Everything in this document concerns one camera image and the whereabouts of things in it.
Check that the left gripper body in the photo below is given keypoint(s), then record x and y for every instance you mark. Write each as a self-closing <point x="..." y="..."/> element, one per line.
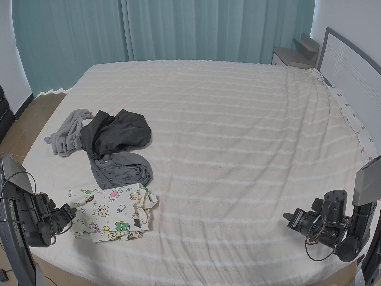
<point x="67" y="214"/>

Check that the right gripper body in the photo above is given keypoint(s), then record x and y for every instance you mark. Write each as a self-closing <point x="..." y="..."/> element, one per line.
<point x="305" y="222"/>

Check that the white printed pyjama top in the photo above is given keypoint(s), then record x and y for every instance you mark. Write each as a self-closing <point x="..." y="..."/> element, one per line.
<point x="110" y="213"/>

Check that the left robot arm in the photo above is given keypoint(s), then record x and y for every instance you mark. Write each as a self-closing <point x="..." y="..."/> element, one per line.
<point x="17" y="171"/>

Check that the dark grey garment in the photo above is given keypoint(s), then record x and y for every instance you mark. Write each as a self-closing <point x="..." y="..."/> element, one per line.
<point x="125" y="171"/>

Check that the light grey garment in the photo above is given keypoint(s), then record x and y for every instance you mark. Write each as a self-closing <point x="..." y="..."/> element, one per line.
<point x="67" y="135"/>

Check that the black garment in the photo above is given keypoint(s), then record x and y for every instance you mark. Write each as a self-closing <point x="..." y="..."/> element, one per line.
<point x="128" y="133"/>

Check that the bed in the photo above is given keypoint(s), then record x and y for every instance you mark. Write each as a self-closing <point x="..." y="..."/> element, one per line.
<point x="223" y="115"/>

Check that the grey bedside table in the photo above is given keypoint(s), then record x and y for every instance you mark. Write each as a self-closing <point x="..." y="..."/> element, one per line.
<point x="293" y="55"/>

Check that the blue-green curtain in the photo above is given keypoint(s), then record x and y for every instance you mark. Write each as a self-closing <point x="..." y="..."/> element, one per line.
<point x="214" y="19"/>
<point x="71" y="34"/>

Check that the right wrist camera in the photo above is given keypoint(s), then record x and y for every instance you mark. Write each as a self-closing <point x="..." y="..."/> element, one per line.
<point x="317" y="204"/>

